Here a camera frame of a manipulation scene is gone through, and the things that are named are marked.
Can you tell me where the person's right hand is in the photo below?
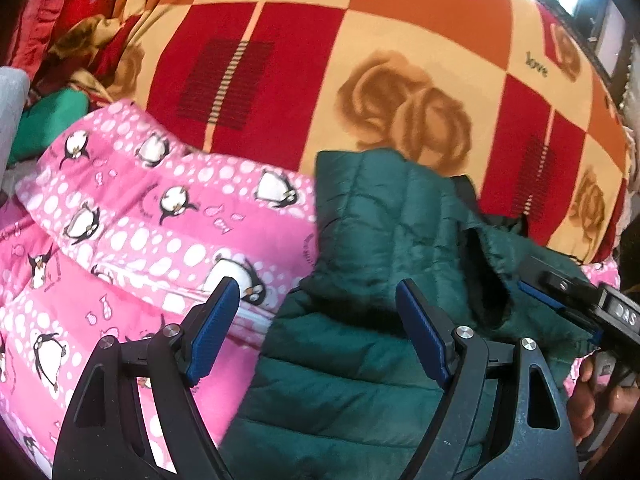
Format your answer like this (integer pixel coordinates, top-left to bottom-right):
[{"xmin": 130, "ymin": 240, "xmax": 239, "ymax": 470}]
[{"xmin": 570, "ymin": 355, "xmax": 640, "ymax": 445}]

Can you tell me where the gold red patterned cloth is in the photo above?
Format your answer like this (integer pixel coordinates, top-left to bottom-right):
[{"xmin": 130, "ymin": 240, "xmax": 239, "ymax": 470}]
[{"xmin": 50, "ymin": 7, "xmax": 148, "ymax": 108}]

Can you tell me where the grey cloth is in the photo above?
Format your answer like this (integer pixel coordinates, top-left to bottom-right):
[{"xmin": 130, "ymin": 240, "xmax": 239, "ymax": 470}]
[{"xmin": 0, "ymin": 67, "xmax": 32, "ymax": 187}]

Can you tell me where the orange red rose-print blanket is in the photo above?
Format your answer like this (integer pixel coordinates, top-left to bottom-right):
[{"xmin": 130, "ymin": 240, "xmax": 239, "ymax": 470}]
[{"xmin": 112, "ymin": 0, "xmax": 633, "ymax": 267}]

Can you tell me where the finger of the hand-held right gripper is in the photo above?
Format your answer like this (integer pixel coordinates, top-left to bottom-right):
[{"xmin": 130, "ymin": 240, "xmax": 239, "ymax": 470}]
[
  {"xmin": 517, "ymin": 280, "xmax": 601, "ymax": 346},
  {"xmin": 520, "ymin": 255, "xmax": 603, "ymax": 295}
]

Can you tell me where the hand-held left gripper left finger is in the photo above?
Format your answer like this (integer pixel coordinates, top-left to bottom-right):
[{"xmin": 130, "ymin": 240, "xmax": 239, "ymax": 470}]
[{"xmin": 52, "ymin": 277, "xmax": 241, "ymax": 480}]

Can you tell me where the green cloth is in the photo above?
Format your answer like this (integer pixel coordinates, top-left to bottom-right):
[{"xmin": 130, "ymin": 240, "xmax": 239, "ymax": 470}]
[{"xmin": 10, "ymin": 87, "xmax": 91, "ymax": 163}]

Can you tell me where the green puffer jacket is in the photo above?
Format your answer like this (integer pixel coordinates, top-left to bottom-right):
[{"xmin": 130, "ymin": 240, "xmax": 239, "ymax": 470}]
[{"xmin": 220, "ymin": 147, "xmax": 618, "ymax": 480}]

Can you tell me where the pink penguin-print blanket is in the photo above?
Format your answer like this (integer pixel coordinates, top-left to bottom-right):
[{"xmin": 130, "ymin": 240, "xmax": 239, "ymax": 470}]
[{"xmin": 0, "ymin": 100, "xmax": 321, "ymax": 480}]

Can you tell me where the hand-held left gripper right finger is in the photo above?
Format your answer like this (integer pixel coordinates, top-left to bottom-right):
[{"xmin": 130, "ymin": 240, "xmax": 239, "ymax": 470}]
[{"xmin": 395, "ymin": 279, "xmax": 581, "ymax": 480}]

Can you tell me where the dark frame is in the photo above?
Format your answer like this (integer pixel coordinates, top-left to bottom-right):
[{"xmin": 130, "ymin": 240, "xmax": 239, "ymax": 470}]
[{"xmin": 545, "ymin": 0, "xmax": 638, "ymax": 83}]

